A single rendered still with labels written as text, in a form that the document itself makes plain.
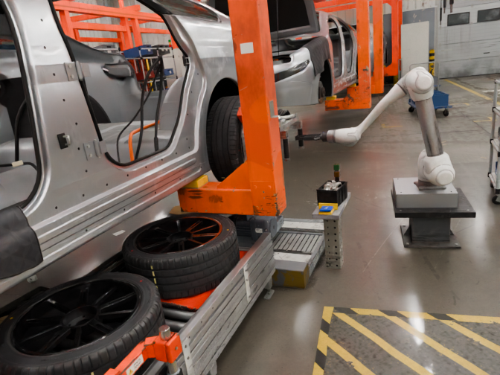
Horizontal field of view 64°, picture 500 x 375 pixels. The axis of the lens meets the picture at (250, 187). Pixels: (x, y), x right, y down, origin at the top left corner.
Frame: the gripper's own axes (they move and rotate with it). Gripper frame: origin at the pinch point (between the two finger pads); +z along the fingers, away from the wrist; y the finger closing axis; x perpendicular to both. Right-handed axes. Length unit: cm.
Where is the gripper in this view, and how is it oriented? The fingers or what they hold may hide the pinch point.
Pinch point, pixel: (300, 137)
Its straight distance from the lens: 297.1
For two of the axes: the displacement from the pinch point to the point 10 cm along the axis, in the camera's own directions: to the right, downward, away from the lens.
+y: 3.9, -3.2, 8.6
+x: -1.2, -9.5, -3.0
